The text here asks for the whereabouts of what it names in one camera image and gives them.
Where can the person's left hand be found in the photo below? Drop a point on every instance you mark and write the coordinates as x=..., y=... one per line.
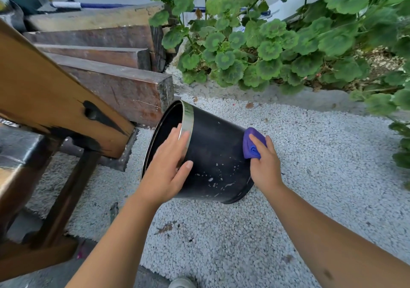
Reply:
x=163, y=175

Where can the person's right hand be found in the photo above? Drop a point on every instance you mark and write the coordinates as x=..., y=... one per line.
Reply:
x=267, y=172

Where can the purple microfibre cloth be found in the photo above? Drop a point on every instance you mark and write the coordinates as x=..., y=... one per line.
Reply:
x=250, y=143

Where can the black bucket with metal rim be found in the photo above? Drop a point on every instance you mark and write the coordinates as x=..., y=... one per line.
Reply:
x=214, y=150

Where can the person's right forearm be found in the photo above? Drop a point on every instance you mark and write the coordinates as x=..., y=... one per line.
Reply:
x=336, y=249

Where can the person's left forearm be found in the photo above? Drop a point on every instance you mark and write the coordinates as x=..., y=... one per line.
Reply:
x=112, y=249

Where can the person's white shoe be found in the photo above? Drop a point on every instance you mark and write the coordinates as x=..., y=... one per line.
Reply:
x=182, y=284

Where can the grey metal strip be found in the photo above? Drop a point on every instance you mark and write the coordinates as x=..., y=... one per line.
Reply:
x=114, y=212

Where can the grey concrete garden curb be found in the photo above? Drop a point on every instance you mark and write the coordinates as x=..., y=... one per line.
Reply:
x=288, y=97

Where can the thick dark wooden beam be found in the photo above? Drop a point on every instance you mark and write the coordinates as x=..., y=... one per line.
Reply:
x=121, y=92

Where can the small pink object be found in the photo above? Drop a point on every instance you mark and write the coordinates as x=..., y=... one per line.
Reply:
x=80, y=251

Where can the green geranium plant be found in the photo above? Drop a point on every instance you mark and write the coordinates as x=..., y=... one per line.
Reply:
x=272, y=50

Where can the thin reddish wooden beam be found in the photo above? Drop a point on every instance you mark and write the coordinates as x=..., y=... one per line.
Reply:
x=96, y=55

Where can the wooden bench with backrest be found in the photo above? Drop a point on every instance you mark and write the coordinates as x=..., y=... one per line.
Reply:
x=41, y=89

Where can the long dark wooden beam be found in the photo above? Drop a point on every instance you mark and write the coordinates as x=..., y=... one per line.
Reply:
x=96, y=36

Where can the pale wooden beam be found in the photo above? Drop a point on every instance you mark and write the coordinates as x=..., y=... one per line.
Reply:
x=89, y=17

